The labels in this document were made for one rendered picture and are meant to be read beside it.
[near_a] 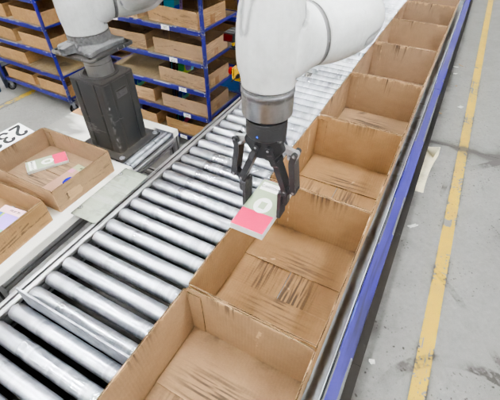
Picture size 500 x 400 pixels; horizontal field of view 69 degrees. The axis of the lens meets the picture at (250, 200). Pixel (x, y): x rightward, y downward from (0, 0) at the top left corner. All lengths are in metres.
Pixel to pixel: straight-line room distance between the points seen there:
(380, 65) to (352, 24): 1.41
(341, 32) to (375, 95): 1.06
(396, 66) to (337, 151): 0.79
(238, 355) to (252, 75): 0.60
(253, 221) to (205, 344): 0.32
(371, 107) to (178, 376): 1.30
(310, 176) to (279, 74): 0.76
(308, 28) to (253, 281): 0.64
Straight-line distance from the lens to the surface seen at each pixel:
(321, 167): 1.34
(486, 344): 2.19
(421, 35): 2.40
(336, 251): 1.07
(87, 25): 1.51
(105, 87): 1.55
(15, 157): 1.80
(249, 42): 0.56
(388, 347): 1.98
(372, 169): 1.37
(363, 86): 1.67
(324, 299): 0.97
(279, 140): 0.65
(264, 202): 0.79
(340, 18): 0.64
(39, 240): 1.44
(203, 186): 1.46
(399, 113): 1.69
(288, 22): 0.55
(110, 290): 1.21
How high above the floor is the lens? 1.70
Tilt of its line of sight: 43 degrees down
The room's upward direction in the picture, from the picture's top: straight up
